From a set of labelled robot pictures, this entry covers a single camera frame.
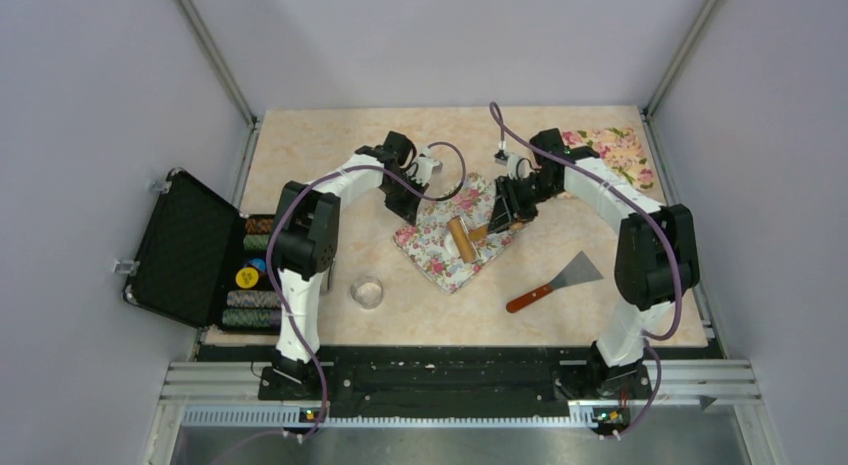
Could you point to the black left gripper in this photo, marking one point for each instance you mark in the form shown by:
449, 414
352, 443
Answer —
406, 210

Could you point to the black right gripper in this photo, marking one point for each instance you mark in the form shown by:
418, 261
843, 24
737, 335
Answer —
507, 208

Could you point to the white floral tray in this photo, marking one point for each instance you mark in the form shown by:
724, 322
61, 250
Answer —
423, 243

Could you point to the wooden dough roller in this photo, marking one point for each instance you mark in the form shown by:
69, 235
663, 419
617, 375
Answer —
480, 242

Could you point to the white dough piece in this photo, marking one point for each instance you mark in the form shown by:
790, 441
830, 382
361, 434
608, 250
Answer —
458, 245

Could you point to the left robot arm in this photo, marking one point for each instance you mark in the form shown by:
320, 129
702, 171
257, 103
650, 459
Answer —
305, 238

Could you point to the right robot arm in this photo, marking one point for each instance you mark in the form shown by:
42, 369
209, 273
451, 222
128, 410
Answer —
656, 258

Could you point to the yellow floral tray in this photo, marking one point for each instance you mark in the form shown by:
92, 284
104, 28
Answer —
619, 149

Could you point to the blue poker chip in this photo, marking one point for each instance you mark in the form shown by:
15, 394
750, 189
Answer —
258, 264

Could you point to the yellow poker chip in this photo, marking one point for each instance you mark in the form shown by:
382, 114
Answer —
247, 277

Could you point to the black poker chip case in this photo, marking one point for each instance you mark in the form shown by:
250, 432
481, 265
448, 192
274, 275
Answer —
193, 245

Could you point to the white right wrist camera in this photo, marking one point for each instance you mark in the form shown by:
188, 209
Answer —
517, 167

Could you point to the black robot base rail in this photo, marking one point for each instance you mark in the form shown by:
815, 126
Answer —
449, 382

